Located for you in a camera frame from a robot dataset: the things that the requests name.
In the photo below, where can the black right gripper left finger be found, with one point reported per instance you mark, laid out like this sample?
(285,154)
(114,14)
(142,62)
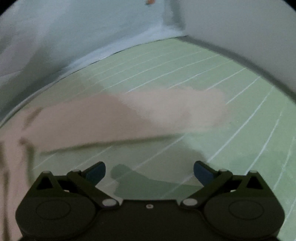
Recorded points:
(75,189)

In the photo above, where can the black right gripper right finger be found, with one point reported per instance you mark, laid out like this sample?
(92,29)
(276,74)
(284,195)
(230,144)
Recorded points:
(220,182)

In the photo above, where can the pink long-sleeve shirt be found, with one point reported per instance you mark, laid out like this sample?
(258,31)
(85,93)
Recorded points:
(99,119)

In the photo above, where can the light blue carrot-print quilt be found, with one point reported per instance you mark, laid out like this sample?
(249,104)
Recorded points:
(43,41)

